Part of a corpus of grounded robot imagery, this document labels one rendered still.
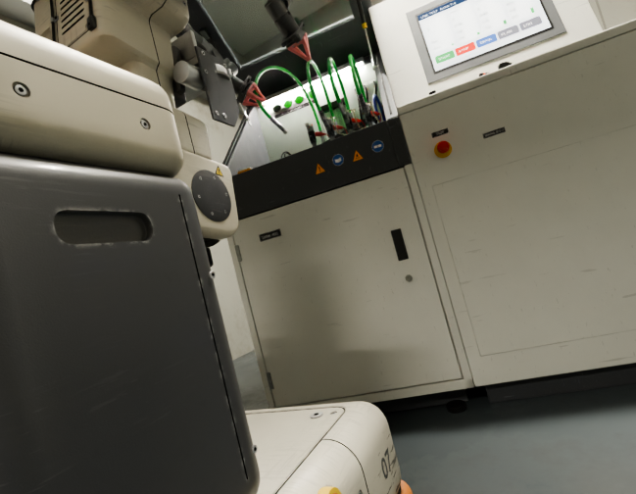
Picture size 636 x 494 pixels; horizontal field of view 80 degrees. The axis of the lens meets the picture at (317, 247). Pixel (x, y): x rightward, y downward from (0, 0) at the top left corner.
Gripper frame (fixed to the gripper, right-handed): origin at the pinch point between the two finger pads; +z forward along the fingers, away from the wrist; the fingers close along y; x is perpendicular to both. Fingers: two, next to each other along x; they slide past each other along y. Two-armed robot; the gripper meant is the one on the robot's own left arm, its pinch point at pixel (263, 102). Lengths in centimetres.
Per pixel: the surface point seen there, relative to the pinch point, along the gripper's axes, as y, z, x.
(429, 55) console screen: -38, 46, -29
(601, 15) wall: -36, 194, -265
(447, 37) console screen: -44, 48, -35
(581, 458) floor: -47, 98, 96
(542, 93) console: -65, 70, 7
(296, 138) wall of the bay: 28.3, 20.2, -22.8
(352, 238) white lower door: -11, 48, 46
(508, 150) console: -52, 71, 20
